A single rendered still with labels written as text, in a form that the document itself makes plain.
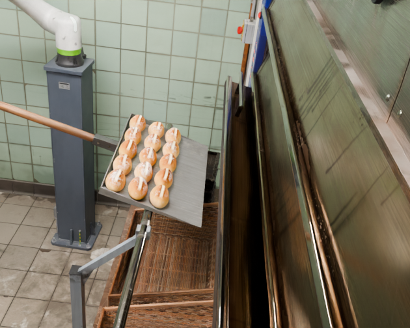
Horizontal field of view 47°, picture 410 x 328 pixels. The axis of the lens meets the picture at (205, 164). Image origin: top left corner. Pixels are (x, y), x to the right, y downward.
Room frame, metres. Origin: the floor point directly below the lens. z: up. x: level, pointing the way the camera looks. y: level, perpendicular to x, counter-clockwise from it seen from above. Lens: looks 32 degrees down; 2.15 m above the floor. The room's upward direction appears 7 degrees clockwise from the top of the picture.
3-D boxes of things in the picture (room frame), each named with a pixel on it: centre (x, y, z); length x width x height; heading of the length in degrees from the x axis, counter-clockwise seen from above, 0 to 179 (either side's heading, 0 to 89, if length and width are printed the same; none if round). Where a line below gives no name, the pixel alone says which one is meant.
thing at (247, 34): (2.44, -0.14, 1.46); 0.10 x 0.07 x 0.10; 1
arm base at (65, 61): (2.40, 0.78, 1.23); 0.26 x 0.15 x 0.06; 177
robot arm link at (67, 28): (2.36, 0.79, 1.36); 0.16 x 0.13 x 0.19; 50
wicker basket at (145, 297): (1.51, 0.07, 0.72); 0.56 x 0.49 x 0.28; 1
